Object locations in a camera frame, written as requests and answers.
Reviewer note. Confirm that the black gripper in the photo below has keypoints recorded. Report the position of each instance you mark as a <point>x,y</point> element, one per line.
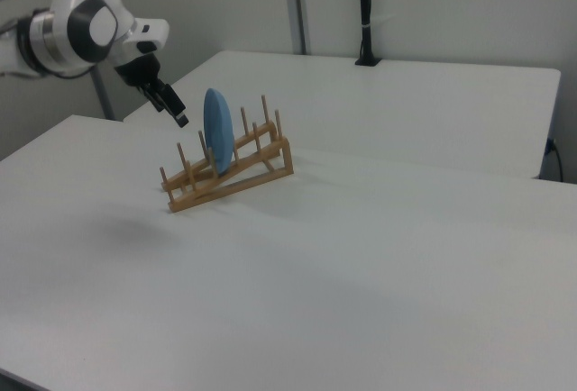
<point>137,69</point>

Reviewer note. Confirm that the blue plastic plate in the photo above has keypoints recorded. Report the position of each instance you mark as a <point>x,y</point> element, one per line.
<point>218,132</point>

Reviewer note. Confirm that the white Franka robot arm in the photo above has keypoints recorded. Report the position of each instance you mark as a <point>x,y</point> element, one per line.
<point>76,26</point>

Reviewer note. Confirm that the wooden plate rack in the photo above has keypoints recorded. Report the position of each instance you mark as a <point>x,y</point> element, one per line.
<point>252,166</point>

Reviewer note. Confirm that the grey metal partition post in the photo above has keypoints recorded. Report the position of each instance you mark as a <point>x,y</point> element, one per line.
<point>296,3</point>

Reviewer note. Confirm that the black camera pole with base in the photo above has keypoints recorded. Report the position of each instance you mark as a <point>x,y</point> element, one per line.
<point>366,12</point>

